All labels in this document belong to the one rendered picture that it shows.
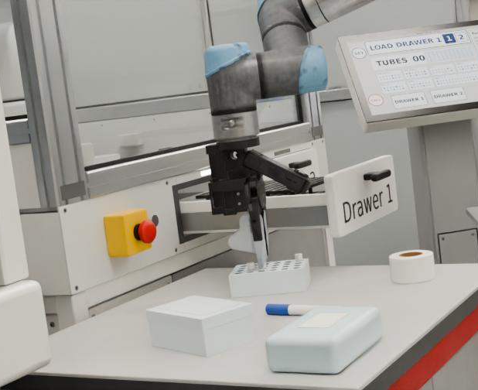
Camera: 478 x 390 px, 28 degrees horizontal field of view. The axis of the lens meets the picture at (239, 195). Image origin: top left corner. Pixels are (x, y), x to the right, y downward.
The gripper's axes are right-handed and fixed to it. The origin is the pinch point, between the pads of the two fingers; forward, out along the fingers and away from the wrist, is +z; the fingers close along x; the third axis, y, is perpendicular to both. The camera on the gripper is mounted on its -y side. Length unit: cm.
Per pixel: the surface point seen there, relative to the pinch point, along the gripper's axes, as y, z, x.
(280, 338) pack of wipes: -7.6, 1.1, 45.9
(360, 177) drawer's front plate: -16.0, -9.3, -21.1
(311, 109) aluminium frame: -3, -21, -82
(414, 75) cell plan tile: -30, -25, -114
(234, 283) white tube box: 5.0, 3.0, 3.3
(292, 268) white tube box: -4.6, 1.6, 2.7
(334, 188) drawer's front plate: -11.9, -9.1, -10.4
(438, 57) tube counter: -37, -29, -120
